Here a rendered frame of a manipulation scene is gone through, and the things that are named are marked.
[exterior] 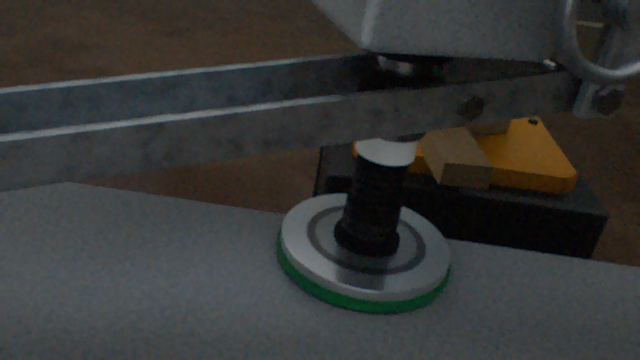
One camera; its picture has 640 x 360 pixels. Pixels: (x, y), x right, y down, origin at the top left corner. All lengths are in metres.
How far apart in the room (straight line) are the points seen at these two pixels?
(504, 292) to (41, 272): 0.54
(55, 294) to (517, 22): 0.53
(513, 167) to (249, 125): 0.87
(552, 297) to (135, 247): 0.52
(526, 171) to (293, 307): 0.79
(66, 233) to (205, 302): 0.20
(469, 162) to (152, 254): 0.67
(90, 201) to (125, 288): 0.19
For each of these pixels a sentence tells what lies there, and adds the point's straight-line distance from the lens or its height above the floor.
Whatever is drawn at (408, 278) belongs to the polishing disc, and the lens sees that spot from 0.73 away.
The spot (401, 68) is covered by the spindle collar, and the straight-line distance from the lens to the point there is 0.65.
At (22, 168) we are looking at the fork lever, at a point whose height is 1.03.
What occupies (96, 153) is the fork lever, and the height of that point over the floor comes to 1.05.
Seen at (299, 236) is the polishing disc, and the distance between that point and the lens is 0.76.
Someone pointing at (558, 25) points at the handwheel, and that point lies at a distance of 0.56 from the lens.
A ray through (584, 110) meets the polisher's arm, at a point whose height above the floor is 1.11.
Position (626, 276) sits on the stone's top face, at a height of 0.87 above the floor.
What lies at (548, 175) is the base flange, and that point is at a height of 0.78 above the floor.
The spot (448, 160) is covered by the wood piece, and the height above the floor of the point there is 0.83.
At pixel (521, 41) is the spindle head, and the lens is 0.61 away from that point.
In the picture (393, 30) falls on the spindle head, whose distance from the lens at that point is 0.54.
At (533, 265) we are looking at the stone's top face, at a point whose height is 0.87.
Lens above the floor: 1.32
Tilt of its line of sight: 28 degrees down
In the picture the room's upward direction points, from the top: 10 degrees clockwise
